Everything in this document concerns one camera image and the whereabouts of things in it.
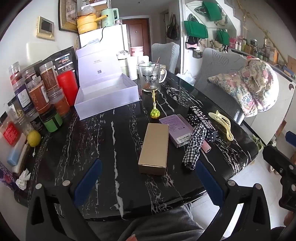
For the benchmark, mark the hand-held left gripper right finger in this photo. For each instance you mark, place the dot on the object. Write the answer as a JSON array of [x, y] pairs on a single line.
[[209, 183]]

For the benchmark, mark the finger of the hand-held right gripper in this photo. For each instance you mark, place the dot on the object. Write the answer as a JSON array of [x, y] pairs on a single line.
[[291, 136], [276, 160]]

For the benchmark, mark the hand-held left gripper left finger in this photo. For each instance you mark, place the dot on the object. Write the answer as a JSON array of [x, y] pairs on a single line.
[[89, 179]]

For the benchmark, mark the pink slim box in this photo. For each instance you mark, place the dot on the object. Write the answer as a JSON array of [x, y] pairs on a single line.
[[205, 147]]

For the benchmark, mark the black white gingham scrunchie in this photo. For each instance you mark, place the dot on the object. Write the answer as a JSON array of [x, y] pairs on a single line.
[[194, 148]]

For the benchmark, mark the yellow hair claw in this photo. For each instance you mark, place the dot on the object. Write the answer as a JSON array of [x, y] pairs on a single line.
[[223, 124]]

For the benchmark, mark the black polka dot packet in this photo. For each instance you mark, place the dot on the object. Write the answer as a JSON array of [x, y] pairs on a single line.
[[205, 118]]

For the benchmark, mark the gold cardboard box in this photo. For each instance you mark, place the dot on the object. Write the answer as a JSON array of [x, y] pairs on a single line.
[[153, 148]]

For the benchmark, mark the purple box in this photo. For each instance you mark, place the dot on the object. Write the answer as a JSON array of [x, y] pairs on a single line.
[[175, 126]]

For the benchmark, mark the white gift box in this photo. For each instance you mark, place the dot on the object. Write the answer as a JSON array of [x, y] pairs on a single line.
[[104, 92]]

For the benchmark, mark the person's left hand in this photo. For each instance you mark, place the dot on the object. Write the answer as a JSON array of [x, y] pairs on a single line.
[[131, 238]]

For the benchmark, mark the person's grey trousers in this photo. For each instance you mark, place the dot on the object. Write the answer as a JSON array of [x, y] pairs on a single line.
[[161, 222]]

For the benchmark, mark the floral cushion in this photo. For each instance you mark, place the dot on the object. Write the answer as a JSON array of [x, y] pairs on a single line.
[[252, 85]]

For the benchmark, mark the crumpled tissue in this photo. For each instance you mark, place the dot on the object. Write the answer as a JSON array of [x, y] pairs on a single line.
[[23, 179]]

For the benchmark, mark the dark jar with green label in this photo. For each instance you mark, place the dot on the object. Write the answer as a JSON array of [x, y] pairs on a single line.
[[53, 121]]

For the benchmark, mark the lemon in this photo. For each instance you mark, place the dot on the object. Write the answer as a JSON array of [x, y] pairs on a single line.
[[34, 138]]

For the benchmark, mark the black jar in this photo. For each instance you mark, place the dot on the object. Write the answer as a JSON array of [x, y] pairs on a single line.
[[38, 125]]

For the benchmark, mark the purple packet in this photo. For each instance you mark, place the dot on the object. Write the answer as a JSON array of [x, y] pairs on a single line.
[[7, 177]]

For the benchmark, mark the shelf of bottles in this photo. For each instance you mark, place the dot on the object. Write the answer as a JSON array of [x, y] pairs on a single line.
[[261, 49]]

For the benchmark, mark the packet with red label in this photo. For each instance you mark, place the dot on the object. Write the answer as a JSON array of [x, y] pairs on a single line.
[[9, 133]]

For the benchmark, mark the red canister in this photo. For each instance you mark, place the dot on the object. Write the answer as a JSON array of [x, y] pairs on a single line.
[[68, 87]]

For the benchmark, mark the group of clear spice jars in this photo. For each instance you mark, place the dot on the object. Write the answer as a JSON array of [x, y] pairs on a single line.
[[38, 95]]

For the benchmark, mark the grey chair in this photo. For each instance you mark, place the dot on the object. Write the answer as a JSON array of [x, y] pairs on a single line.
[[217, 62], [165, 55]]

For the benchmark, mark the clear glass jar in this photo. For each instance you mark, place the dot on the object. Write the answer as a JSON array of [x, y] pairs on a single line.
[[150, 78]]

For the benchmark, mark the green tote bag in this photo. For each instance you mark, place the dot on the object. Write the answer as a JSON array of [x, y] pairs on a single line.
[[223, 37], [195, 30]]

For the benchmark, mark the paper towel roll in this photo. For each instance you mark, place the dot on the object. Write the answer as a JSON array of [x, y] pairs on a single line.
[[134, 67]]

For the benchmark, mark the black snack bag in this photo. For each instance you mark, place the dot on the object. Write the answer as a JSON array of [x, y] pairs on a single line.
[[64, 59]]

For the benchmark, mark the copper straw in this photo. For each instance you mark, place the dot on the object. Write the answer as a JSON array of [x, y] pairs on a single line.
[[156, 63]]

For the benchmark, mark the clear plastic packet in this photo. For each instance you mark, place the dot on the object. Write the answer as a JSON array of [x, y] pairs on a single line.
[[93, 42]]

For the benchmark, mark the pink paper cup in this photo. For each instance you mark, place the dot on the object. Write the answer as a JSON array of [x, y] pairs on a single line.
[[136, 50]]

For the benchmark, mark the white fridge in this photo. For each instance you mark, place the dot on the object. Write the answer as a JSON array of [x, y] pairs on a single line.
[[113, 39]]

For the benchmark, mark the brown door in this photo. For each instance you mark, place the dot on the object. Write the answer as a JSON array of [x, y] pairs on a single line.
[[136, 32]]

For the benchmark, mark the yellow pot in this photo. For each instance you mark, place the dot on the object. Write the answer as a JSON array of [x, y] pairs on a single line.
[[86, 24]]

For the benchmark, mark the dark hanging bag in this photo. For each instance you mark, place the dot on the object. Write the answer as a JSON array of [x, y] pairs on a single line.
[[172, 29]]

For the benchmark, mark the green electric kettle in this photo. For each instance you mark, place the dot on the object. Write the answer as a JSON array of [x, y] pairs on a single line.
[[108, 17]]

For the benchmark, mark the framed picture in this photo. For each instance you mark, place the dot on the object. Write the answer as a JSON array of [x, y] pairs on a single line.
[[67, 16]]

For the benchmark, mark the wall intercom panel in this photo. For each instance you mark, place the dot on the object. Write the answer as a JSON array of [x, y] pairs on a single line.
[[46, 27]]

